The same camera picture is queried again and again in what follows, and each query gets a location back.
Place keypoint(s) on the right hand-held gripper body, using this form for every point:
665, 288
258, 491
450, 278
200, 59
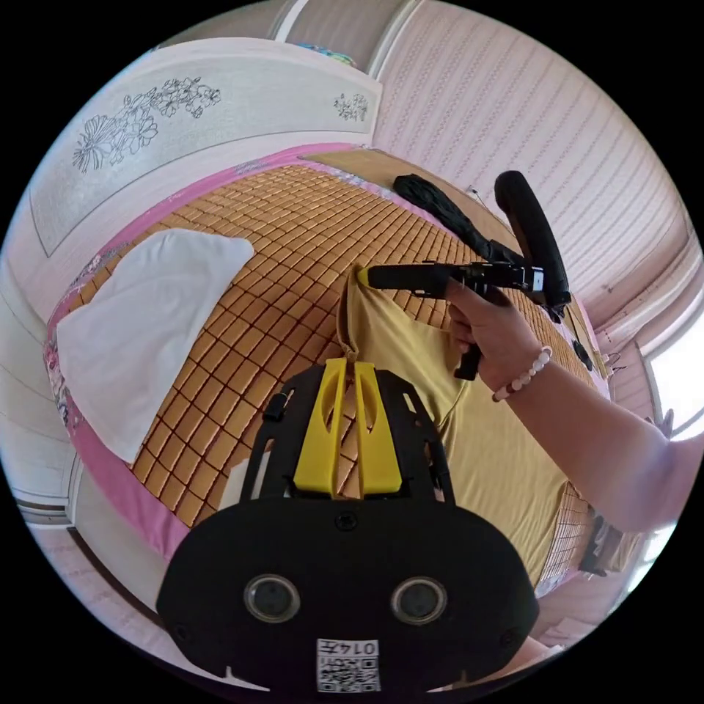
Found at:
418, 278

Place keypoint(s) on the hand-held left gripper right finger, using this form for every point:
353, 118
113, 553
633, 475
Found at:
379, 462

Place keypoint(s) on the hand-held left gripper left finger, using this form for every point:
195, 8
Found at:
313, 445

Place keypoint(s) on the khaki short sleeve shirt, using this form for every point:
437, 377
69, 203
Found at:
495, 456

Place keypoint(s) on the person's right forearm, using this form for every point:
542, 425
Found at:
594, 451

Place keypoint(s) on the person's right hand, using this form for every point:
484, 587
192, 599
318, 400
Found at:
495, 330

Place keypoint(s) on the pile of clothes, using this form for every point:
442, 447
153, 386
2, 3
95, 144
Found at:
434, 201

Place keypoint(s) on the bed with woven mat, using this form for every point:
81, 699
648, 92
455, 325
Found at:
264, 258

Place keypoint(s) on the small black cloth item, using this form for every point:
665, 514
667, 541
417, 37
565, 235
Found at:
581, 353

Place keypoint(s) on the flat brown carton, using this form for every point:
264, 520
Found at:
598, 338

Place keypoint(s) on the white pillow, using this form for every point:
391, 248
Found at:
143, 330

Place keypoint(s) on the colourful printed bundle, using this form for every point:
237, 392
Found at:
330, 54

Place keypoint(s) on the white framed glass doors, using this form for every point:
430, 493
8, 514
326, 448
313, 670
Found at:
327, 25

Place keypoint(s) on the window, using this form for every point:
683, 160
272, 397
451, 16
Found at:
668, 385

